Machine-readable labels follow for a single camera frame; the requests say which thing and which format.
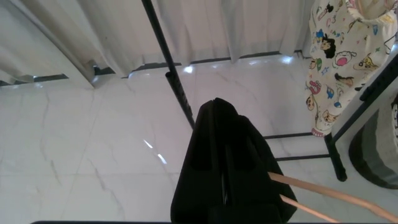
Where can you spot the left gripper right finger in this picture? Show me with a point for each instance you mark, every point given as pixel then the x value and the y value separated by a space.
pixel 258 202

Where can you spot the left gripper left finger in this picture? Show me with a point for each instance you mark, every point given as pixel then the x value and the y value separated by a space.
pixel 192 193

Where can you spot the pink clothes hanger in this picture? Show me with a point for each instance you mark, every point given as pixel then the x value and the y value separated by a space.
pixel 326 194

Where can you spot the cream printed garment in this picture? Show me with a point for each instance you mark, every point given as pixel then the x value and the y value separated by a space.
pixel 342 56

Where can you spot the black clothes rack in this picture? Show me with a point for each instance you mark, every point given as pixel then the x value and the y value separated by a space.
pixel 171 68

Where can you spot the white laundry basket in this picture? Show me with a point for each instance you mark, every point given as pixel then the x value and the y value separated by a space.
pixel 373 149

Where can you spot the white curtain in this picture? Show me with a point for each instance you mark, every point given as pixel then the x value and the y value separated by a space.
pixel 217 28

